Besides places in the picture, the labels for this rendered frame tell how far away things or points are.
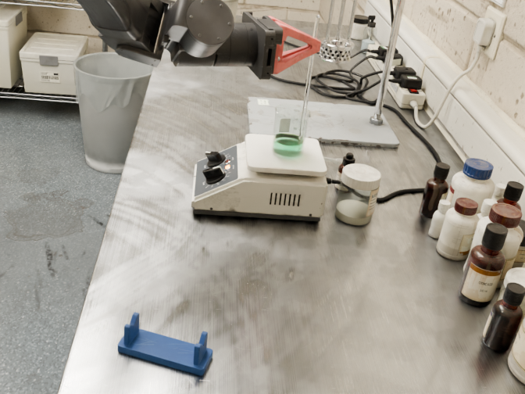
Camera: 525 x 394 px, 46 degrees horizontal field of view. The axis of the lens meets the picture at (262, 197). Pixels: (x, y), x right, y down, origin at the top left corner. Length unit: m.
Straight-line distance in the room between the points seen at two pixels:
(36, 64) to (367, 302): 2.44
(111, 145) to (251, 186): 1.70
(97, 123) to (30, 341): 1.01
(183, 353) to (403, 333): 0.27
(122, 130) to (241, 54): 1.75
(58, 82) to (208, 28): 2.35
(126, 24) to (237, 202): 0.32
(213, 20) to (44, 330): 1.31
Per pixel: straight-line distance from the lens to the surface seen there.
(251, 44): 0.83
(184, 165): 1.09
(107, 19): 0.76
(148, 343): 0.71
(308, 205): 0.94
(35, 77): 3.08
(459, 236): 0.93
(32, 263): 2.15
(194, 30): 0.74
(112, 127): 2.54
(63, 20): 3.42
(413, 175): 1.17
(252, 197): 0.93
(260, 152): 0.95
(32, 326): 1.91
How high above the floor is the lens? 1.25
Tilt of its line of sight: 29 degrees down
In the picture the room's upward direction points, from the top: 7 degrees clockwise
